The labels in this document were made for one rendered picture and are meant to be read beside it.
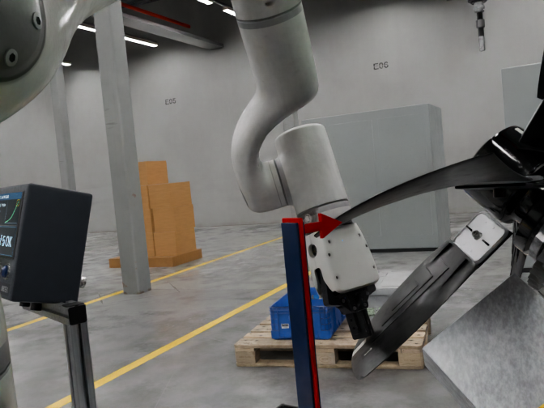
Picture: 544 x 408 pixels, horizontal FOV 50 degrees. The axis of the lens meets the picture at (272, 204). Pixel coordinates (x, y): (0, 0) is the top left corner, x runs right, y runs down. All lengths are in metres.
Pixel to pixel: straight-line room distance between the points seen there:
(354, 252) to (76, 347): 0.46
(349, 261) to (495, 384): 0.28
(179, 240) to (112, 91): 2.89
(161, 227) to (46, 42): 8.72
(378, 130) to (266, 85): 7.33
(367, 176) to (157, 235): 3.26
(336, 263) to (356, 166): 7.36
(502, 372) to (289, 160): 0.42
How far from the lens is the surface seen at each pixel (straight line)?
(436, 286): 0.86
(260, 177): 0.88
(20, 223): 1.02
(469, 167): 0.56
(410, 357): 3.67
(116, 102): 6.91
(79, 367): 1.01
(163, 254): 9.01
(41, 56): 0.30
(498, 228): 0.86
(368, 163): 8.17
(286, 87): 0.81
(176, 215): 8.90
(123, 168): 6.86
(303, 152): 0.89
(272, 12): 0.78
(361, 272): 0.90
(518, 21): 13.21
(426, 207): 8.03
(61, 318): 1.01
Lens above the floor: 1.23
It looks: 3 degrees down
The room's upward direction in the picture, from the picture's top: 5 degrees counter-clockwise
